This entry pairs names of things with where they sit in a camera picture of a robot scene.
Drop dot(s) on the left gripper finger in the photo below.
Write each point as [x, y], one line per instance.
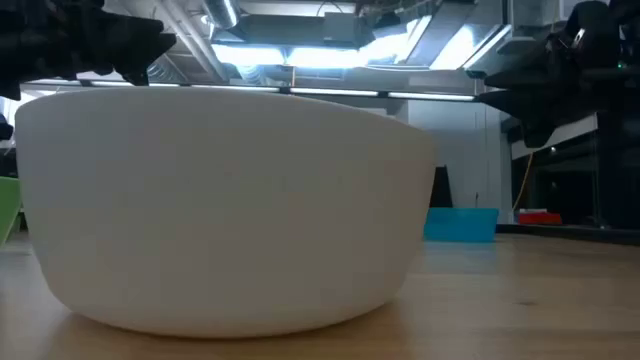
[140, 37]
[136, 74]

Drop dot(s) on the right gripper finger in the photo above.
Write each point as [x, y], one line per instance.
[530, 112]
[522, 77]

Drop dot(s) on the green bowl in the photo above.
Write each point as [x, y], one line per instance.
[7, 205]

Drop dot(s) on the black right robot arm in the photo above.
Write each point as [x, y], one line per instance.
[620, 150]

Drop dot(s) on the red storage bin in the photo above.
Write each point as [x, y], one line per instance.
[540, 218]

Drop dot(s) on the blue bowl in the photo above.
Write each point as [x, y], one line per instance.
[460, 226]

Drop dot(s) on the grey ceiling ventilation unit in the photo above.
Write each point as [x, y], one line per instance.
[300, 31]

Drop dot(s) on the large white bowl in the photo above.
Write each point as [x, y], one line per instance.
[225, 210]

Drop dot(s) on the long ceiling light bar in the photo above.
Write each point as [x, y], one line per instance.
[330, 92]

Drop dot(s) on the round silver ceiling duct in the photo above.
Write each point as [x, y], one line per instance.
[222, 12]

